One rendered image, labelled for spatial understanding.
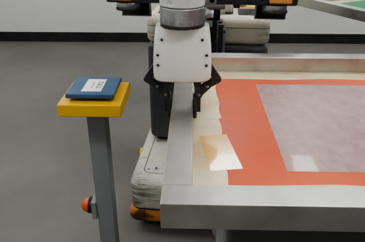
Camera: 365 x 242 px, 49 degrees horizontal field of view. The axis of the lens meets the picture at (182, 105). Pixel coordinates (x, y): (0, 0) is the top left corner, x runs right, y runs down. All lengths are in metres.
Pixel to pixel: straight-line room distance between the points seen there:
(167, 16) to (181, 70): 0.10
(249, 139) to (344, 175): 0.16
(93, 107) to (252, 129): 0.32
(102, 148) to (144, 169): 0.91
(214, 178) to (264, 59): 0.47
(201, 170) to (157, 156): 1.30
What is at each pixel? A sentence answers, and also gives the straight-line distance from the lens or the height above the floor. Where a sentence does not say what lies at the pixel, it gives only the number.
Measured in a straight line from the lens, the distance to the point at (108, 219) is 1.04.
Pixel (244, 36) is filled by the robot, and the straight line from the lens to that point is 1.77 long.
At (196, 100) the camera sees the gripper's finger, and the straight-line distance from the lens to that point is 0.72.
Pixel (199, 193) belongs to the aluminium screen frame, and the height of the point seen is 0.99.
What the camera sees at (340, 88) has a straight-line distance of 0.94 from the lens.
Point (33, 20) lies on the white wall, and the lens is 4.93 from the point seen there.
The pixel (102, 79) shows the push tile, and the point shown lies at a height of 0.97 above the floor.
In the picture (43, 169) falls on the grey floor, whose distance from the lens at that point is 2.43.
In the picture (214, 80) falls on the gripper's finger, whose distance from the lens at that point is 0.71.
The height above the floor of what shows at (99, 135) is 0.86.
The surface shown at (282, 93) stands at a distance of 0.88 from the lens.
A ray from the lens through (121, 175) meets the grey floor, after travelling 2.28.
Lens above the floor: 1.29
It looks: 25 degrees down
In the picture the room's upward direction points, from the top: straight up
